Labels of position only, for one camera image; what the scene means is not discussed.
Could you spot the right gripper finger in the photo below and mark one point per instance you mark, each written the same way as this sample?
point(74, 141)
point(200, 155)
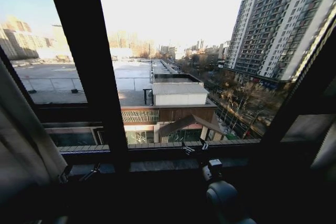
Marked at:
point(204, 145)
point(188, 149)

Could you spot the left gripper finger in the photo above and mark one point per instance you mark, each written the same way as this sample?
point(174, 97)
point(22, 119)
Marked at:
point(63, 174)
point(90, 172)

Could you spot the pale grey curtain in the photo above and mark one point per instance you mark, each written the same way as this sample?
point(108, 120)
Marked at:
point(325, 153)
point(23, 129)

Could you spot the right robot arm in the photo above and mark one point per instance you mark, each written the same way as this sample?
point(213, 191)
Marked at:
point(223, 197)

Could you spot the dark stone window sill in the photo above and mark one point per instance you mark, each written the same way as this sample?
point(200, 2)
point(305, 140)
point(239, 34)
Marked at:
point(162, 165)

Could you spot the low building with white hut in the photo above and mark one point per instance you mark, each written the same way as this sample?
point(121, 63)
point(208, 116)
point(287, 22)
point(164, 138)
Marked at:
point(173, 95)

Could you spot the black window mullion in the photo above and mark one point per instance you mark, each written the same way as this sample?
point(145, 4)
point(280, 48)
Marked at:
point(86, 51)

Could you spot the tall grey apartment building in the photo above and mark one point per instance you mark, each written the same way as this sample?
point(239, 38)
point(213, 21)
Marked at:
point(275, 30)

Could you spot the black window frame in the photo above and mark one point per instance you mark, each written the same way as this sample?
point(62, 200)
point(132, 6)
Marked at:
point(168, 151)

